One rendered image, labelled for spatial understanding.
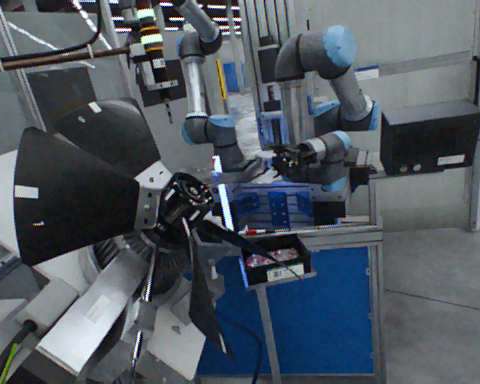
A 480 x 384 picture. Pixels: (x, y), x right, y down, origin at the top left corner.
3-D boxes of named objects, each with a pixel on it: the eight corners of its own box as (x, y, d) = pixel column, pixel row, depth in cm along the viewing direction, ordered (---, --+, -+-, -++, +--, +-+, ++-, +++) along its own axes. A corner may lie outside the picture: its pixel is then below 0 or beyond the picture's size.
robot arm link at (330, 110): (320, 130, 155) (318, 100, 150) (350, 129, 147) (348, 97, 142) (310, 137, 146) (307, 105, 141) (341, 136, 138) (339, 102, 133)
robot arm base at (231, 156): (222, 158, 179) (218, 139, 176) (248, 156, 173) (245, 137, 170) (209, 167, 166) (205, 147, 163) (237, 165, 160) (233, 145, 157)
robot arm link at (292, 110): (261, 39, 107) (277, 187, 122) (293, 32, 101) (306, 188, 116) (278, 40, 116) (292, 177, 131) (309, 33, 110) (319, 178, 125)
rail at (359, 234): (152, 262, 141) (147, 245, 138) (156, 257, 145) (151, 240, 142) (382, 245, 124) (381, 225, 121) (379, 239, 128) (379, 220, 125)
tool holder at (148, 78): (143, 91, 75) (130, 44, 72) (137, 92, 81) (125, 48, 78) (181, 84, 78) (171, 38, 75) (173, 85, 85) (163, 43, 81)
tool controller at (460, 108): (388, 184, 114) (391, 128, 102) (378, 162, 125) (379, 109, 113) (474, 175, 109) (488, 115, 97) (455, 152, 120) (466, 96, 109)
